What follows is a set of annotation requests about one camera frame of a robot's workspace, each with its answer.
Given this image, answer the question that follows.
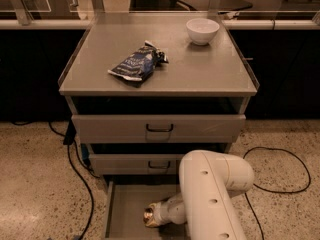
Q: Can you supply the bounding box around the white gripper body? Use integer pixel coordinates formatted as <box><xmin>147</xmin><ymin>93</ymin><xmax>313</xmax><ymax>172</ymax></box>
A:
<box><xmin>153</xmin><ymin>202</ymin><xmax>172</xmax><ymax>225</ymax></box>

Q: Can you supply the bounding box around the orange soda can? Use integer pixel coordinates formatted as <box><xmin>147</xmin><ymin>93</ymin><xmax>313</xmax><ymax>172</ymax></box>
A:
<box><xmin>143</xmin><ymin>208</ymin><xmax>153</xmax><ymax>224</ymax></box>

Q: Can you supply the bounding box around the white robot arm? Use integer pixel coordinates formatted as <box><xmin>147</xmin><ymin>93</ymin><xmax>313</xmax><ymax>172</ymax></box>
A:
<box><xmin>143</xmin><ymin>150</ymin><xmax>254</xmax><ymax>240</ymax></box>

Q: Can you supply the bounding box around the bottom grey drawer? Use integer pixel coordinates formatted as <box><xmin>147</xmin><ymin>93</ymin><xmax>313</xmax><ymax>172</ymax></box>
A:
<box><xmin>102</xmin><ymin>181</ymin><xmax>191</xmax><ymax>240</ymax></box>

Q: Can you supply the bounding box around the grey drawer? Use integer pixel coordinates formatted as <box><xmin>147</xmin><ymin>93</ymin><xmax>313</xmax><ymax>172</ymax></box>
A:
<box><xmin>89</xmin><ymin>154</ymin><xmax>183</xmax><ymax>175</ymax></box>
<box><xmin>72</xmin><ymin>115</ymin><xmax>245</xmax><ymax>144</ymax></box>
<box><xmin>102</xmin><ymin>181</ymin><xmax>191</xmax><ymax>240</ymax></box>

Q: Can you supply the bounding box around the middle grey drawer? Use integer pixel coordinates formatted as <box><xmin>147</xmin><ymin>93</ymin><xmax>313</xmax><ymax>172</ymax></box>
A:
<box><xmin>89</xmin><ymin>154</ymin><xmax>183</xmax><ymax>175</ymax></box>

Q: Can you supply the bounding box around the top grey drawer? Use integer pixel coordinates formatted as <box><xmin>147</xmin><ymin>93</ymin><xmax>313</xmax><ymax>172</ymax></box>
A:
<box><xmin>72</xmin><ymin>115</ymin><xmax>245</xmax><ymax>144</ymax></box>

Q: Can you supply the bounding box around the grey drawer cabinet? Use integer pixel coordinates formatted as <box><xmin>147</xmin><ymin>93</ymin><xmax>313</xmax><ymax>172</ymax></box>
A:
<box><xmin>57</xmin><ymin>11</ymin><xmax>260</xmax><ymax>240</ymax></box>

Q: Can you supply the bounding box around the black power adapter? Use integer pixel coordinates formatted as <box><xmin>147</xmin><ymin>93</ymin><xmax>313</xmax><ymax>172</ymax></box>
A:
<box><xmin>63</xmin><ymin>121</ymin><xmax>76</xmax><ymax>145</ymax></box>

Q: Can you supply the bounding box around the blue chip bag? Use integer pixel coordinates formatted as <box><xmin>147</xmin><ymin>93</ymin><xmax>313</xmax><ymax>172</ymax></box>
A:
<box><xmin>108</xmin><ymin>41</ymin><xmax>168</xmax><ymax>82</ymax></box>

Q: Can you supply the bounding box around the white bowl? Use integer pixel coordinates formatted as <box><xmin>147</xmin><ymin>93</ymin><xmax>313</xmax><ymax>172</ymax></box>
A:
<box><xmin>186</xmin><ymin>18</ymin><xmax>220</xmax><ymax>45</ymax></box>

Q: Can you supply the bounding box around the black cable on right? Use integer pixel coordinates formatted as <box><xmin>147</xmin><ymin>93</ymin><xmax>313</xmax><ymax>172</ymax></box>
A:
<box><xmin>242</xmin><ymin>146</ymin><xmax>312</xmax><ymax>240</ymax></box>

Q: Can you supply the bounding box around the black cable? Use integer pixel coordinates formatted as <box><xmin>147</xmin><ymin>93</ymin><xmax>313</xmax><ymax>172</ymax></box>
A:
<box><xmin>242</xmin><ymin>146</ymin><xmax>312</xmax><ymax>240</ymax></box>
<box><xmin>10</xmin><ymin>121</ymin><xmax>101</xmax><ymax>240</ymax></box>

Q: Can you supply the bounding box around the black cable on left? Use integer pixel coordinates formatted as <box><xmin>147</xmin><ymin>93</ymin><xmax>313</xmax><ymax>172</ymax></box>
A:
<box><xmin>10</xmin><ymin>121</ymin><xmax>101</xmax><ymax>240</ymax></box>

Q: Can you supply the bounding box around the white horizontal rail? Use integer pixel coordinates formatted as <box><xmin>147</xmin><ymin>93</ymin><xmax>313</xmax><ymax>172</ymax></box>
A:
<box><xmin>0</xmin><ymin>20</ymin><xmax>320</xmax><ymax>30</ymax></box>

